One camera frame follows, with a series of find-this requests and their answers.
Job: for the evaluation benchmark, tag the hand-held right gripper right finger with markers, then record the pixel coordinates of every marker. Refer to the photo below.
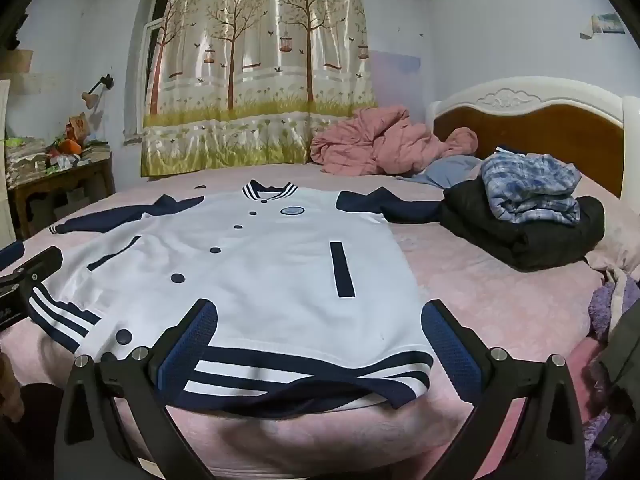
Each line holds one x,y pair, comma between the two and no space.
450,350

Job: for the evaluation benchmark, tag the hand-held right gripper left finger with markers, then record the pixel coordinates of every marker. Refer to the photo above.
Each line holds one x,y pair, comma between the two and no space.
186,352

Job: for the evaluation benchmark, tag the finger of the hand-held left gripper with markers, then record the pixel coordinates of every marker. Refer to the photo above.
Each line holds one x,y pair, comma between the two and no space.
10,310
37,265

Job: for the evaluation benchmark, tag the white and navy jacket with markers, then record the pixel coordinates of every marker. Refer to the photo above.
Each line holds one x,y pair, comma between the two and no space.
260,270

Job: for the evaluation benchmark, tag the dark wooden side table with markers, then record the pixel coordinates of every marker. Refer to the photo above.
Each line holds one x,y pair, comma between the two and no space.
60,180

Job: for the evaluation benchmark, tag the black folded garment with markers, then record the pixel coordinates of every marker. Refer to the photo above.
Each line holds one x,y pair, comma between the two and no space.
525,240

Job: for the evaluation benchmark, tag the orange packet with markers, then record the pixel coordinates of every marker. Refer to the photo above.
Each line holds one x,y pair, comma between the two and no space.
76,130

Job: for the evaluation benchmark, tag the purple fuzzy cloth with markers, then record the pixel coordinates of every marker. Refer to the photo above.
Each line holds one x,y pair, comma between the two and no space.
605,310

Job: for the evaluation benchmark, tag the dark cloth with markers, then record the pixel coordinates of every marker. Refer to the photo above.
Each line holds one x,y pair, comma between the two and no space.
622,355

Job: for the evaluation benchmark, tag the blue pillow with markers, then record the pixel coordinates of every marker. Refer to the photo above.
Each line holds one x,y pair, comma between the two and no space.
450,170

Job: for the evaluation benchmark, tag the blue plaid shirt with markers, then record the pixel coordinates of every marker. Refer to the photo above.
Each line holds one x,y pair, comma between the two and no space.
530,185

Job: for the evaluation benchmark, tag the cardboard box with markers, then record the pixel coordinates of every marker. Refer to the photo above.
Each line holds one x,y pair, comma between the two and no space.
17,62

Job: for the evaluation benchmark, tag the pink crumpled quilt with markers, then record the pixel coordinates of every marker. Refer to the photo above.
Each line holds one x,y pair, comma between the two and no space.
380,145

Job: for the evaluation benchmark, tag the white and wooden headboard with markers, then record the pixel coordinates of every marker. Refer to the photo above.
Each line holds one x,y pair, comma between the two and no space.
550,125

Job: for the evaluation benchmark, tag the white framed window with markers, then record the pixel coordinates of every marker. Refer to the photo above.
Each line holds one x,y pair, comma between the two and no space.
152,35

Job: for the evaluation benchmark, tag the tree print curtain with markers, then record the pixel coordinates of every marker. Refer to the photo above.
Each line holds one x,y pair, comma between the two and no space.
260,60

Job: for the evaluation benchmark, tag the small wall picture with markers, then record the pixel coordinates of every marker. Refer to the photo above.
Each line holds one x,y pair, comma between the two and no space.
605,25

